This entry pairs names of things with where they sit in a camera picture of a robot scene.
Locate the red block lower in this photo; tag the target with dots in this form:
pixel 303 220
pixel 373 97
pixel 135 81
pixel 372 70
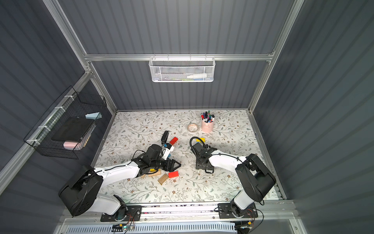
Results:
pixel 173 174

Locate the white wire mesh basket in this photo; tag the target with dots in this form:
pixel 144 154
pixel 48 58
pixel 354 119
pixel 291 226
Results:
pixel 169 70

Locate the wooden block middle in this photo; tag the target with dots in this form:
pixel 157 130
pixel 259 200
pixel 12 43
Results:
pixel 155 173

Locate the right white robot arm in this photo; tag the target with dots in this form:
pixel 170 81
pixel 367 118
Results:
pixel 256 179

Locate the wooden block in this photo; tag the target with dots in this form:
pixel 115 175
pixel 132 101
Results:
pixel 163 179
pixel 155 173

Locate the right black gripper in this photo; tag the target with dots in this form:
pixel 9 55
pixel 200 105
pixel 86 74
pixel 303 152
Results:
pixel 203 162

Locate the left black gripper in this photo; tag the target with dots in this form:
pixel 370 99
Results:
pixel 170 165

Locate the red block near stapler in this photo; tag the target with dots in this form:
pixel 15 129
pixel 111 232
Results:
pixel 173 141

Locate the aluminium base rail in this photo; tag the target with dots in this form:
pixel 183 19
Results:
pixel 180 218

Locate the yellow block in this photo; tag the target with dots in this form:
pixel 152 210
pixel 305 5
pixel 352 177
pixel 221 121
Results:
pixel 201 140

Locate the pink eraser in basket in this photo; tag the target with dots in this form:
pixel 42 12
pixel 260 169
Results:
pixel 70 145

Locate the pink pen cup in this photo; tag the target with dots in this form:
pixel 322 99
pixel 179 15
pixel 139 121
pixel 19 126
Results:
pixel 207 127

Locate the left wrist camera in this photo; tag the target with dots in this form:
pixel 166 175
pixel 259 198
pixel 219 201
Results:
pixel 168 148

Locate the black notebook in basket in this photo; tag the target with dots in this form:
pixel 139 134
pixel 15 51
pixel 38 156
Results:
pixel 74 129

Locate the wooden block right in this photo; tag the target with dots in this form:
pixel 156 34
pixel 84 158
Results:
pixel 163 179

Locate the light blue box in basket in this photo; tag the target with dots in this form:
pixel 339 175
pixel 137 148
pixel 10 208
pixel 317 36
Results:
pixel 93 116

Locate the small glass dish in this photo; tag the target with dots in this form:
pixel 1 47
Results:
pixel 193 127

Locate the black wire wall basket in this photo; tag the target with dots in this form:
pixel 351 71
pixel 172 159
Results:
pixel 73 105

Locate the white bottle in basket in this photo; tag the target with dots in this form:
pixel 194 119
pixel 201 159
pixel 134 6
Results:
pixel 200 76

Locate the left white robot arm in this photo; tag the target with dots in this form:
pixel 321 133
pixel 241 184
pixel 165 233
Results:
pixel 81 193

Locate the black stapler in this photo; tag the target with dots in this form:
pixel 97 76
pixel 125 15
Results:
pixel 164 137

